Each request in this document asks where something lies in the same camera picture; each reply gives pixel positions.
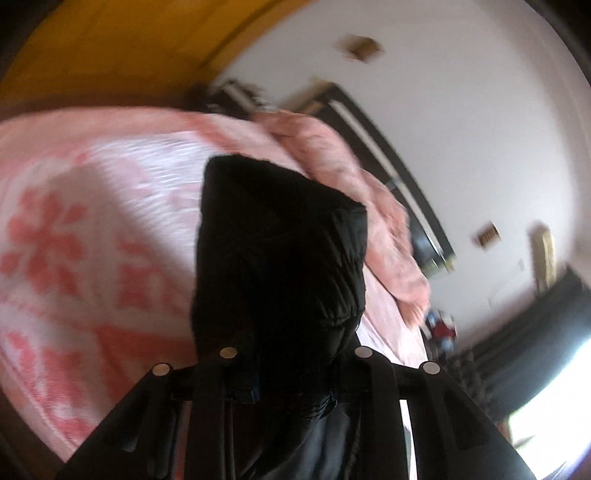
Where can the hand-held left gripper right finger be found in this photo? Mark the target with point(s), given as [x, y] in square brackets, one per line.
[388, 415]

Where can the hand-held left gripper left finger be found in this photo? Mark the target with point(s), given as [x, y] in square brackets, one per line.
[207, 415]

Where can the black quilted jacket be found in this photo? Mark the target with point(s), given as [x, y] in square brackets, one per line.
[277, 258]

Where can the dark nightstand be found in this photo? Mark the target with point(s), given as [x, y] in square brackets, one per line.
[207, 94]
[443, 350]

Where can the red cloth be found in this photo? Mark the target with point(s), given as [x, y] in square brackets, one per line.
[444, 330]

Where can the dark curtain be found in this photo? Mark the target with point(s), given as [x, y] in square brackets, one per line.
[531, 332]

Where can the dark wooden headboard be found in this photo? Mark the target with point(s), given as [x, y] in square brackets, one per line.
[429, 240]

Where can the pink printed blanket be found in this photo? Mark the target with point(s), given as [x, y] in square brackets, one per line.
[92, 230]

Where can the pink duvet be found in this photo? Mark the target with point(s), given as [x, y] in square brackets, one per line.
[351, 184]

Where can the yellow wooden wardrobe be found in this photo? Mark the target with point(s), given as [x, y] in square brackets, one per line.
[115, 37]

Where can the brown wall ornament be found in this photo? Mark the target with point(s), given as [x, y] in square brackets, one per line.
[364, 46]
[488, 233]

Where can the yellow wall hanging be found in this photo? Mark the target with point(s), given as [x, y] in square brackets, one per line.
[543, 254]

